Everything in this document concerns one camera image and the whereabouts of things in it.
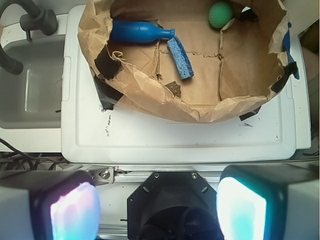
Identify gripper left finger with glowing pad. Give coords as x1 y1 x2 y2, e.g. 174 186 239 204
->
0 170 101 240

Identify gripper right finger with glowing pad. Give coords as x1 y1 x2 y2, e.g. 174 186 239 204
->
216 163 320 240

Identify grey toy sink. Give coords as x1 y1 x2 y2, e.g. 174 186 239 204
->
0 14 68 153

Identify brown paper bag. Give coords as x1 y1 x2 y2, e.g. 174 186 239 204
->
77 0 297 124

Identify blue sponge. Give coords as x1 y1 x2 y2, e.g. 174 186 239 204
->
167 36 194 80

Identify blue plastic bottle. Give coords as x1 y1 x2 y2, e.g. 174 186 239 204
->
109 20 176 44

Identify green foam ball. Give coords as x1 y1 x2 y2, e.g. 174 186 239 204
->
208 1 233 29

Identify aluminium frame rail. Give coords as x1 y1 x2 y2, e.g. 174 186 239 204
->
87 165 226 187

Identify black cables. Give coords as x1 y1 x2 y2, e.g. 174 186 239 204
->
0 138 63 172

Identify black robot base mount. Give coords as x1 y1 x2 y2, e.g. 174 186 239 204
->
127 171 225 240

